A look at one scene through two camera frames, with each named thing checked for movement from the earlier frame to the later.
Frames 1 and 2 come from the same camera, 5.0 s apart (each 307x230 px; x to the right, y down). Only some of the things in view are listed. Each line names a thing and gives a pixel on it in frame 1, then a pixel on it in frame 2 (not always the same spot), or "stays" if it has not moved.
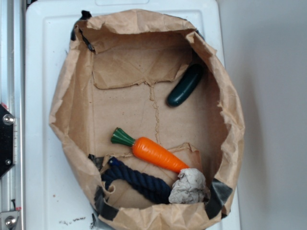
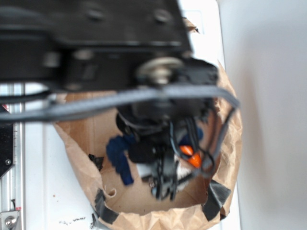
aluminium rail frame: [13, 96] stays
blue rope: [145, 185] to [117, 157]
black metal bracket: [6, 122] stays
